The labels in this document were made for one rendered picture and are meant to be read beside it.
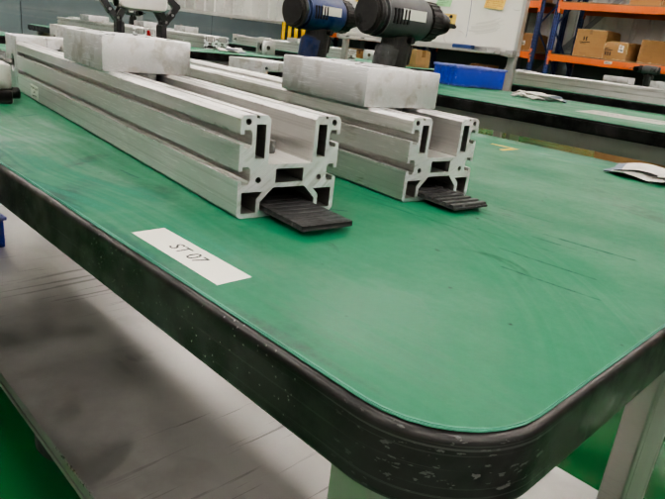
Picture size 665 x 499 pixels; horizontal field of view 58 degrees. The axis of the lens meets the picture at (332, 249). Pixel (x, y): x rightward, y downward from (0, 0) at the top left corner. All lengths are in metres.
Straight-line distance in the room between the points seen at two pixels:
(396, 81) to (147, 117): 0.26
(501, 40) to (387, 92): 3.22
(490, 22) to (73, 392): 3.23
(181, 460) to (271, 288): 0.78
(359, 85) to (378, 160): 0.08
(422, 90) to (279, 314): 0.42
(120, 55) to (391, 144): 0.34
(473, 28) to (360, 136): 3.35
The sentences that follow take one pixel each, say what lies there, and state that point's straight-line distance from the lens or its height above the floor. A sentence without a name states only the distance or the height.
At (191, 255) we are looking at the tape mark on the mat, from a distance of 0.42.
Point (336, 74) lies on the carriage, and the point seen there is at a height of 0.89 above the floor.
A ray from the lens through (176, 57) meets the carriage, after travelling 0.81.
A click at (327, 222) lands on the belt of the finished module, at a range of 0.48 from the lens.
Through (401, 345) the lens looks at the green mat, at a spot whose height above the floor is 0.78.
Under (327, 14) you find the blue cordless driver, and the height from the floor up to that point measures 0.97.
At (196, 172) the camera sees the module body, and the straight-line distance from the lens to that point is 0.56.
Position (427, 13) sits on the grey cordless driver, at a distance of 0.94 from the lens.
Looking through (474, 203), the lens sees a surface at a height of 0.79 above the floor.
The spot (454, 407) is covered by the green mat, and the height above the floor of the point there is 0.78.
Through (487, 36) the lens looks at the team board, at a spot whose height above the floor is 1.05.
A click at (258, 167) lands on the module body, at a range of 0.50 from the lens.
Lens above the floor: 0.93
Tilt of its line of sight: 19 degrees down
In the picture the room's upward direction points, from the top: 7 degrees clockwise
